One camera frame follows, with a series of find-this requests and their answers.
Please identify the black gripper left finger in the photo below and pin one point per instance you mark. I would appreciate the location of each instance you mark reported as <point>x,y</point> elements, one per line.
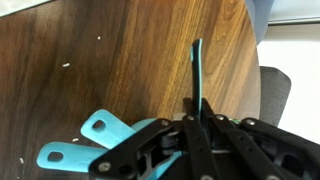
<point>166,150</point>

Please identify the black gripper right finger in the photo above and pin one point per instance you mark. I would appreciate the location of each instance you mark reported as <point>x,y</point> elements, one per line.
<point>267,152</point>

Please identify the medium teal measuring cup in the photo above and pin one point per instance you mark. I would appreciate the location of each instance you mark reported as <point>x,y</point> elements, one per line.
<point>107,130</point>

